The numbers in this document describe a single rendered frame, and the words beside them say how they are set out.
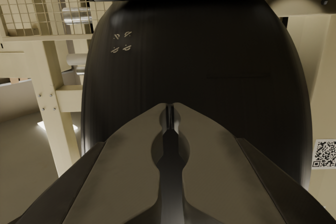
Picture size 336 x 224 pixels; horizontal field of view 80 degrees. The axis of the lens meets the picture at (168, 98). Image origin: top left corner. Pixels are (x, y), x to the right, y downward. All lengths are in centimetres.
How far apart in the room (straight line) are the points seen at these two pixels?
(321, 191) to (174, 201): 43
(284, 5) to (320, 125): 25
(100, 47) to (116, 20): 4
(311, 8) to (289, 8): 7
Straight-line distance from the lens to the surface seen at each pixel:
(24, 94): 795
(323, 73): 46
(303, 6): 46
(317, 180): 58
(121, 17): 28
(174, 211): 25
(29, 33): 102
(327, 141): 53
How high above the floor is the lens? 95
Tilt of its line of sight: 21 degrees up
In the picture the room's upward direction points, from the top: 178 degrees clockwise
